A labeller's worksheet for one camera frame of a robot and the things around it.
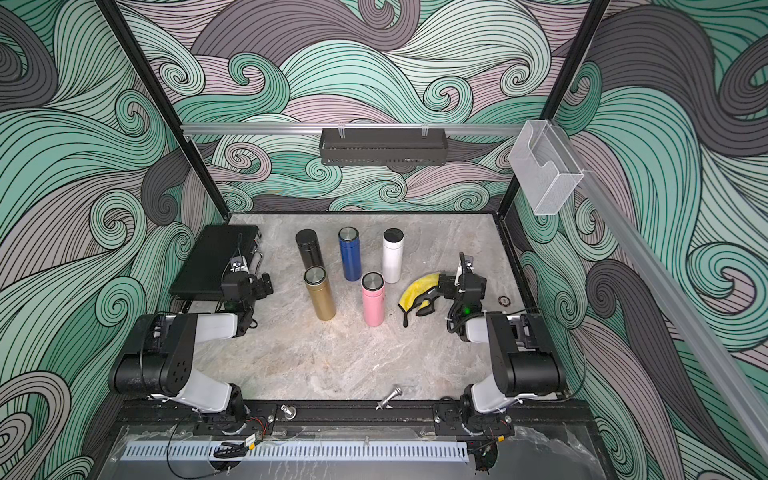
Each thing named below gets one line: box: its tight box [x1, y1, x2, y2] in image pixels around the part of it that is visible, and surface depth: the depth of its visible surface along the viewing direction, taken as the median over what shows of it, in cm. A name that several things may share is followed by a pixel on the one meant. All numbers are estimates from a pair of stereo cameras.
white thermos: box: [382, 227, 405, 284], surface depth 89 cm
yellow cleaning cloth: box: [398, 273, 440, 328], surface depth 95 cm
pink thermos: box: [360, 271, 386, 327], surface depth 77 cm
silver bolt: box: [375, 386, 403, 410], surface depth 77 cm
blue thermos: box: [338, 226, 361, 282], surface depth 91 cm
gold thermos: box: [304, 265, 336, 321], surface depth 80 cm
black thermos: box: [295, 228, 325, 269], surface depth 88 cm
